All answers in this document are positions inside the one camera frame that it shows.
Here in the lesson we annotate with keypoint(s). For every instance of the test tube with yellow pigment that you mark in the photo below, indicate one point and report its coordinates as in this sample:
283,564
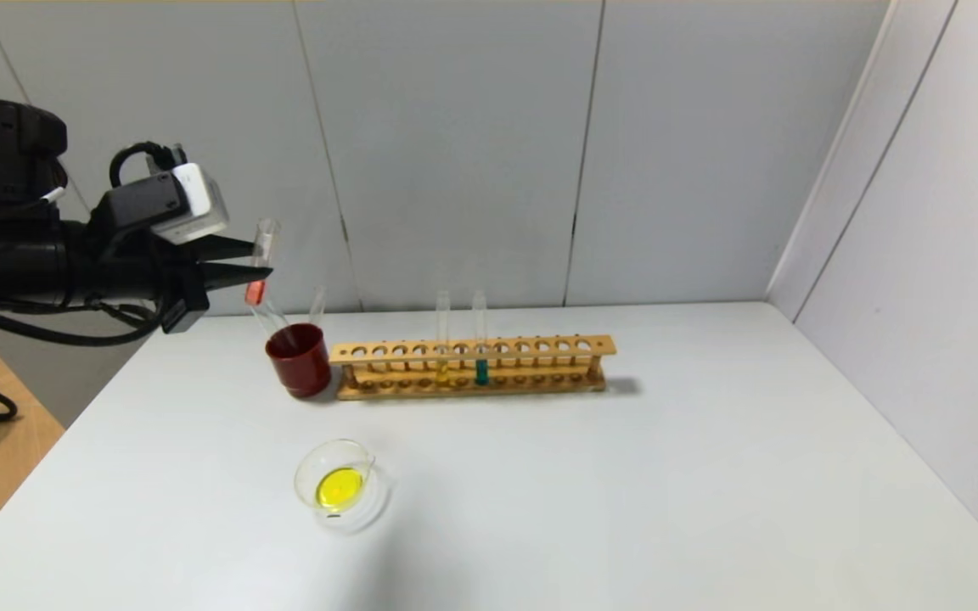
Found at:
443,373
272,321

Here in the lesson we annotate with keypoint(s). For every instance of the dark red cylindrical cup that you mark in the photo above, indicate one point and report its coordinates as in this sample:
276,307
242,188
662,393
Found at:
300,367

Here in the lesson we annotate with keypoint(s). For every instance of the test tube with blue pigment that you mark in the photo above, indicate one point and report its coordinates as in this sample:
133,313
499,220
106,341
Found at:
480,372

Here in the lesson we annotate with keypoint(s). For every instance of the wooden test tube rack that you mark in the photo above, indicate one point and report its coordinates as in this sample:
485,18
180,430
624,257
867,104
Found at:
497,350

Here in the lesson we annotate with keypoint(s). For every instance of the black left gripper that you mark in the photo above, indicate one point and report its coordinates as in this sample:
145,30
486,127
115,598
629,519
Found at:
186,288

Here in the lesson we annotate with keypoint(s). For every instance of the clear glass beaker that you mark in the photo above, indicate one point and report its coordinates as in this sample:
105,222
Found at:
340,488

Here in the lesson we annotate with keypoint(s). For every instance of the empty glass test tube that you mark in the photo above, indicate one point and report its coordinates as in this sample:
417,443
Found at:
317,307

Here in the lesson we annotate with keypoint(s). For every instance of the test tube with red pigment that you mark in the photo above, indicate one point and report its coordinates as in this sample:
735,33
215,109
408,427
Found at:
256,291

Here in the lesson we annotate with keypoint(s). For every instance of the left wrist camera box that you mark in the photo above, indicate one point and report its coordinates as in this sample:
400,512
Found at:
183,204

